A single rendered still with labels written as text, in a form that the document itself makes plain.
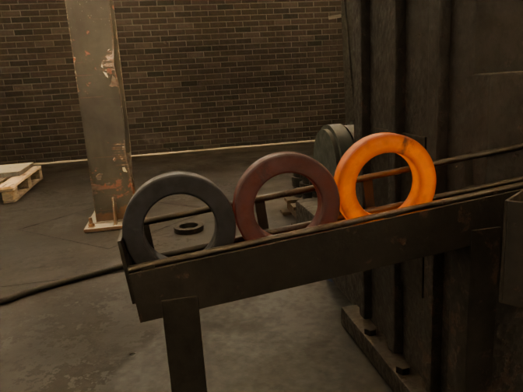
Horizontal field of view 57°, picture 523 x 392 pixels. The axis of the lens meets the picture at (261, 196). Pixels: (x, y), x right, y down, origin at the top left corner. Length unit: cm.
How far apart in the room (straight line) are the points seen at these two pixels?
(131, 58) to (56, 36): 95
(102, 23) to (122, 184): 102
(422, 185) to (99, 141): 267
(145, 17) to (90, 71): 366
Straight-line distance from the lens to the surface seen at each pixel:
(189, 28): 690
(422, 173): 89
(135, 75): 685
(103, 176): 335
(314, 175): 81
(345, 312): 179
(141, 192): 78
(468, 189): 100
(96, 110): 331
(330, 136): 213
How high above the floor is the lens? 88
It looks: 13 degrees down
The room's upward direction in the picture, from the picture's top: 3 degrees counter-clockwise
